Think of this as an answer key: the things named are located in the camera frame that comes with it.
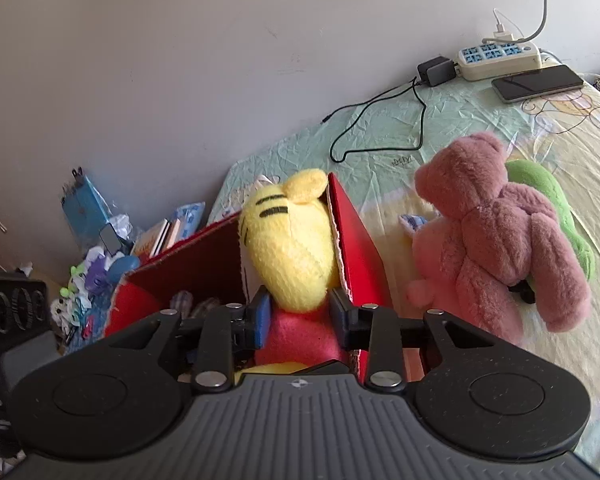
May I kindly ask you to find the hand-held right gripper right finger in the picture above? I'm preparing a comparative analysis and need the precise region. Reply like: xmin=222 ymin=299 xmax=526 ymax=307
xmin=329 ymin=289 xmax=501 ymax=392

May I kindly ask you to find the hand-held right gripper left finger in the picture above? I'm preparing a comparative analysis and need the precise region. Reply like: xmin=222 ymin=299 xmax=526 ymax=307
xmin=105 ymin=287 xmax=274 ymax=395

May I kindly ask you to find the red cardboard box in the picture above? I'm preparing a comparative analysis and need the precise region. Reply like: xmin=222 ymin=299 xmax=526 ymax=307
xmin=102 ymin=172 xmax=396 ymax=386

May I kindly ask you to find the yellow plush bear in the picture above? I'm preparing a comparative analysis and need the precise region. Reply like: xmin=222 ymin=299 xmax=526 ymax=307
xmin=235 ymin=168 xmax=355 ymax=377

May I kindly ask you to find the plaid fabric toy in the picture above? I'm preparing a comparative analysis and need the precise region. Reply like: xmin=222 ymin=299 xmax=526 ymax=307
xmin=169 ymin=290 xmax=222 ymax=319

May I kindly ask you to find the pile of small toys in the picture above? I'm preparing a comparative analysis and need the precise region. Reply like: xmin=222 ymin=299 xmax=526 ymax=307
xmin=50 ymin=247 xmax=142 ymax=347

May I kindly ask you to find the blue and white packet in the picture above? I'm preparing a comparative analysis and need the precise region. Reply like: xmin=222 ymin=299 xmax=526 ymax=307
xmin=172 ymin=202 xmax=206 ymax=239

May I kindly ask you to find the stack of books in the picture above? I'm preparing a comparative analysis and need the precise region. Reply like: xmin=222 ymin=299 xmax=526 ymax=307
xmin=130 ymin=217 xmax=182 ymax=259

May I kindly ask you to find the pink plush bear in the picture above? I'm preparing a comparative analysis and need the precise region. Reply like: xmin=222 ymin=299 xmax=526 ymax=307
xmin=405 ymin=131 xmax=592 ymax=346

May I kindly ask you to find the printed bed sheet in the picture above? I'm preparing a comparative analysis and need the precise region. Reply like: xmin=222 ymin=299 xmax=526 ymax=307
xmin=207 ymin=67 xmax=600 ymax=480

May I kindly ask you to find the green plush toy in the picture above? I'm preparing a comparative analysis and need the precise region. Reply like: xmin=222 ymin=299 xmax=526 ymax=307
xmin=505 ymin=159 xmax=596 ymax=306

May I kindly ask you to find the black power adapter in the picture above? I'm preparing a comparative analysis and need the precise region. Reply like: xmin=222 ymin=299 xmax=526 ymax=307
xmin=417 ymin=57 xmax=457 ymax=87

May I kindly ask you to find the white power strip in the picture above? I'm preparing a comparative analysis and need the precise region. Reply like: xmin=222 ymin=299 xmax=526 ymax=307
xmin=455 ymin=41 xmax=543 ymax=82

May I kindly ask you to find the black smartphone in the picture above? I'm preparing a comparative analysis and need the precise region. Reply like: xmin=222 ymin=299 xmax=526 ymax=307
xmin=491 ymin=64 xmax=586 ymax=105

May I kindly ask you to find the white USB charger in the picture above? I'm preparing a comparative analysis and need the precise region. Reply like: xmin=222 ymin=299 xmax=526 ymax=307
xmin=482 ymin=7 xmax=526 ymax=46

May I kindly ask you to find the black charger cable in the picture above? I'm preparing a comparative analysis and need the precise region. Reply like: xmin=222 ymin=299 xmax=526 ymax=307
xmin=320 ymin=76 xmax=428 ymax=163

